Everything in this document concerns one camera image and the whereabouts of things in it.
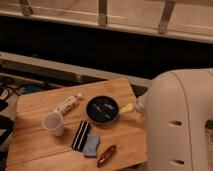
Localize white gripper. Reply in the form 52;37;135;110
119;94;147;115

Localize black ceramic bowl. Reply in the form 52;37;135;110
86;96;119;124

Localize white tube bottle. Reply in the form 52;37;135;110
52;93;82;115

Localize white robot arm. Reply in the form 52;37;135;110
136;68;213;171

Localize red brown oblong object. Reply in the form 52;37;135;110
97;145;116;168

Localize blue grey sponge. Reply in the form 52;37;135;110
83;133;100;157

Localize dark object left edge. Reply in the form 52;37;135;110
0;115;14;145

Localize metal bracket middle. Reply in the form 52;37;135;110
98;0;107;26

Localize metal bracket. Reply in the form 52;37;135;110
158;0;176;34
98;0;107;26
18;0;33;16

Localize metal bracket right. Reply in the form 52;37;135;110
158;0;176;34

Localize black cables at left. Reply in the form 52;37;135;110
0;76;26;101

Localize metal bracket left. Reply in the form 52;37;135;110
18;0;33;16

